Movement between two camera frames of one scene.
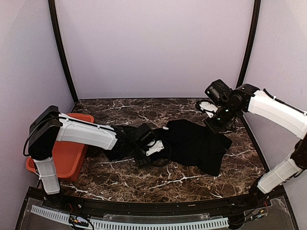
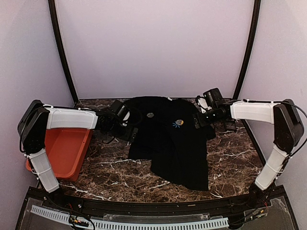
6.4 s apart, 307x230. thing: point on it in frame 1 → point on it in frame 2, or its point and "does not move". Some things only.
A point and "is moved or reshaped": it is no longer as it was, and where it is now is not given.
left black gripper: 141,163 → 126,135
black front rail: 219,204 does not move
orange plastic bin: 70,157 does not move
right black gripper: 215,128 → 197,118
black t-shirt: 183,141 is moved or reshaped
